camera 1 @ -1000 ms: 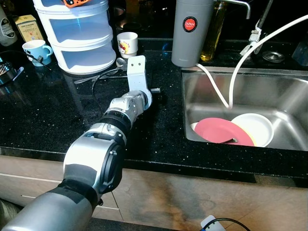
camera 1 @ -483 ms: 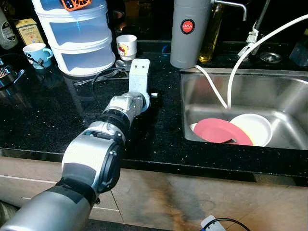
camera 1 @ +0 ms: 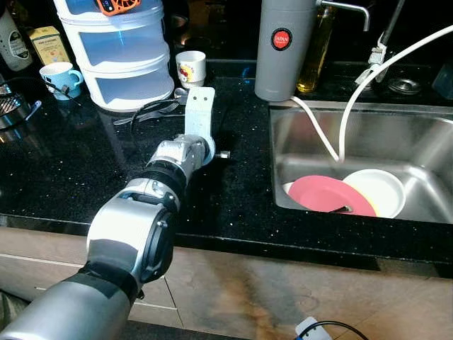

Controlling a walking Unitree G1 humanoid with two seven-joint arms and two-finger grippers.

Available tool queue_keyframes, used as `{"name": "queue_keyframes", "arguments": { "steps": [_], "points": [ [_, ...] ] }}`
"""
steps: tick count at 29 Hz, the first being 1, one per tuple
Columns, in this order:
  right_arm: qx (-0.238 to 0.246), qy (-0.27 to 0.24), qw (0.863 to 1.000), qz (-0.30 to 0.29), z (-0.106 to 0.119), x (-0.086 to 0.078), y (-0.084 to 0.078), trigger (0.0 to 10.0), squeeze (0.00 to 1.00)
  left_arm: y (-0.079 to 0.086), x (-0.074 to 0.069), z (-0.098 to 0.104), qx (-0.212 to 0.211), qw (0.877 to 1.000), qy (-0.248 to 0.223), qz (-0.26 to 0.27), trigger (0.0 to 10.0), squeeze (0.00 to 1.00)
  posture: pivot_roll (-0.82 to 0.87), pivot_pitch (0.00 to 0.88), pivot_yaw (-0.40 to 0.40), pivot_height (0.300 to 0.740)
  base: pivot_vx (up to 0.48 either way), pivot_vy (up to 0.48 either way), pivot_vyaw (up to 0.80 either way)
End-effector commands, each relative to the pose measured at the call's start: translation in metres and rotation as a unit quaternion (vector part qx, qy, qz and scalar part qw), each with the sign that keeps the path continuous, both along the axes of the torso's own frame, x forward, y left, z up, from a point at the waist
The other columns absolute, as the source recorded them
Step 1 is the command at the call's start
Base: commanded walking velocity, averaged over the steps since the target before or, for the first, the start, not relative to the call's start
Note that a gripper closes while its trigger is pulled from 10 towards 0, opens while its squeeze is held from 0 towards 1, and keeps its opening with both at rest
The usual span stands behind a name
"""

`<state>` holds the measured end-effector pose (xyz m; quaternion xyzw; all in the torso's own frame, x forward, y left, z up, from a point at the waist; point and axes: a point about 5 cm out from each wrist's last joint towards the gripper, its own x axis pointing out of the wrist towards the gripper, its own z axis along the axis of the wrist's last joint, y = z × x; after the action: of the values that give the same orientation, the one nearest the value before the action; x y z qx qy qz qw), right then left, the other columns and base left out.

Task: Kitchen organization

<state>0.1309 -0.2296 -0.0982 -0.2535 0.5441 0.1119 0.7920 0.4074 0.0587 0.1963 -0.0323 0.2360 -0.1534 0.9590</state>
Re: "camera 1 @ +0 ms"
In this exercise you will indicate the pink round plate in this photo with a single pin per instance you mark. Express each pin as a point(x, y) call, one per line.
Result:
point(325, 193)

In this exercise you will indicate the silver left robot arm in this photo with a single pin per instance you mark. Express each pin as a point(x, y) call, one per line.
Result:
point(127, 234)

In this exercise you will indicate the stainless steel sink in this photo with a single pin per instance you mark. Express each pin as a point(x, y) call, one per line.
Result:
point(410, 142)

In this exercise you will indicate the white bowl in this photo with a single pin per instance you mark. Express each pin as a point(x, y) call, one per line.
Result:
point(382, 191)

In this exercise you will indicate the round metal sink cap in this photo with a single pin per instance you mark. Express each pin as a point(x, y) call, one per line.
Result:
point(405, 86)

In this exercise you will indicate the white plate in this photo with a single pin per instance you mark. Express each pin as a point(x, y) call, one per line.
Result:
point(289, 193)

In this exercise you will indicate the yellow oil bottle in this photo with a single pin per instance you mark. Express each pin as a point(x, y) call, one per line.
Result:
point(322, 57)

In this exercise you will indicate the grey cylindrical water filter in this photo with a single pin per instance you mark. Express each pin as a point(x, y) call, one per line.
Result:
point(283, 64)

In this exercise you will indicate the brown wooden cabinet door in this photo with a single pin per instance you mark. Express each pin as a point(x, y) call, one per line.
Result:
point(283, 297)

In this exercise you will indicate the white blue floor device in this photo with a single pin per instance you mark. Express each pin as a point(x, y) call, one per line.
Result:
point(311, 331)

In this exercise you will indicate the white cartoon print mug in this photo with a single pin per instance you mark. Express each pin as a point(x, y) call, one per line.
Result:
point(191, 69)

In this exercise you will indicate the silver metal fork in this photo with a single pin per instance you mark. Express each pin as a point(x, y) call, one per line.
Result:
point(122, 120)

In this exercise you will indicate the white tiered storage tower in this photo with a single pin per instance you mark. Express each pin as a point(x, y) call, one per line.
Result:
point(127, 85)

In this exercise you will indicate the orange plastic grid gadget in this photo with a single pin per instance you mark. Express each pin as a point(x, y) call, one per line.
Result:
point(117, 7)

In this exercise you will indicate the light blue mug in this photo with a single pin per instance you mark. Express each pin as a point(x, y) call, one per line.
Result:
point(56, 81)

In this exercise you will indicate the yellow cardboard box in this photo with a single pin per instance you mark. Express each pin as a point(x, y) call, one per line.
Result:
point(49, 46)

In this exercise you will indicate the white labelled bottle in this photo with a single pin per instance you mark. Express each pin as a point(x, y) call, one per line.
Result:
point(14, 42)

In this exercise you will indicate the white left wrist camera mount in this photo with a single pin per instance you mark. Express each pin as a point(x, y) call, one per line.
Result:
point(199, 113)

